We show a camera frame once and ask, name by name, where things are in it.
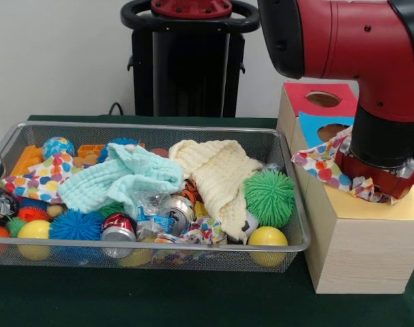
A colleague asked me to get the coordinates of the blue spiky ball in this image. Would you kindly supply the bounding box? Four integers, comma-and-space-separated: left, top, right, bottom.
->
48, 208, 103, 243

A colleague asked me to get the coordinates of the wooden box with three holes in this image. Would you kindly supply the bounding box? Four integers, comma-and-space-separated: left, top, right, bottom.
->
276, 82, 414, 294

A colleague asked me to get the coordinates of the mint waffle cloth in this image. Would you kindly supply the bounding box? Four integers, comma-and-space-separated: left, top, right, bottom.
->
55, 142, 184, 214

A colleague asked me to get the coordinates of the blue globe ball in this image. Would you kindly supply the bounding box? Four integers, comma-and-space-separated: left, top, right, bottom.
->
42, 136, 76, 161

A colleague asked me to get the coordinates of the dark green table cloth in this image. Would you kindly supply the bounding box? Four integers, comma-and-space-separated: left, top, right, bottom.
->
0, 114, 414, 327

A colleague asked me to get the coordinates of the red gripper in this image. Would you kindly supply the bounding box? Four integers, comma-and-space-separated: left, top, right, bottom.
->
335, 149, 414, 200

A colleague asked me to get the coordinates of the polka dot cloth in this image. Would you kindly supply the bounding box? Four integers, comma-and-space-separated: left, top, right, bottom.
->
291, 125, 400, 206
0, 151, 78, 202

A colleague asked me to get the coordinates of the orange building block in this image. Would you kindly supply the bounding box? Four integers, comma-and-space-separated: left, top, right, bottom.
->
10, 144, 44, 176

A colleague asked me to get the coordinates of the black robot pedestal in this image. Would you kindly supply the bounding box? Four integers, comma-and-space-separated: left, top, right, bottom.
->
120, 0, 262, 119

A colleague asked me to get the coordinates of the yellow ball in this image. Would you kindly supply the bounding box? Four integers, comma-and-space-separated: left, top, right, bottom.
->
16, 219, 53, 262
247, 226, 289, 267

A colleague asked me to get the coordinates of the green spiky ball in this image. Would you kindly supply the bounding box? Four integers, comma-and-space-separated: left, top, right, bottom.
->
243, 170, 296, 228

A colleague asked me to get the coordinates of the wire mesh bin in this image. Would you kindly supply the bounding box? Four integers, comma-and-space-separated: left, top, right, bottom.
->
0, 121, 312, 275

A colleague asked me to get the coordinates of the cream waffle cloth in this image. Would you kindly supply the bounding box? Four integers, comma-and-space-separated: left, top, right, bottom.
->
168, 139, 264, 245

